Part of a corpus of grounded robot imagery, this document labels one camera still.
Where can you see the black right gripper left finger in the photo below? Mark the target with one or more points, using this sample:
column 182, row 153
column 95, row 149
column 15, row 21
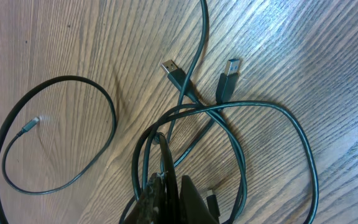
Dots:
column 150, row 208

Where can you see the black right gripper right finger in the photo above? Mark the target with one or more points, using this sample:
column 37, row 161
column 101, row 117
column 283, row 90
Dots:
column 192, row 207

